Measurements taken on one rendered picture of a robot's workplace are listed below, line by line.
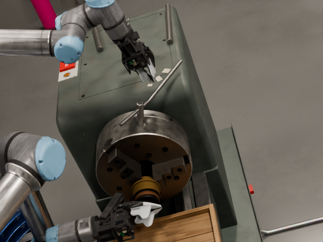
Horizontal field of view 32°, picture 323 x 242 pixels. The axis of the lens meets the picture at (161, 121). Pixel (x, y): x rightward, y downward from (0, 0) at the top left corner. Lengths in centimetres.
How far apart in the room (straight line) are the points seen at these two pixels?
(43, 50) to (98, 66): 54
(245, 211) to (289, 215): 69
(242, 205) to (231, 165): 25
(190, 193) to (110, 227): 45
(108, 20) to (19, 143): 43
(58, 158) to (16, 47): 33
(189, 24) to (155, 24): 253
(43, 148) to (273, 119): 221
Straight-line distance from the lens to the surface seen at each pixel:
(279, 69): 397
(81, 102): 198
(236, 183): 248
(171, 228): 194
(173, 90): 189
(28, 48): 163
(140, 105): 174
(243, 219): 234
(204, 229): 190
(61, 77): 217
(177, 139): 181
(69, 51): 159
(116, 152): 178
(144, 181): 178
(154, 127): 180
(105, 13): 168
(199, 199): 202
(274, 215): 304
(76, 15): 171
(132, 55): 174
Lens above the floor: 230
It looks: 37 degrees down
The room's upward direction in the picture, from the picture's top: 22 degrees counter-clockwise
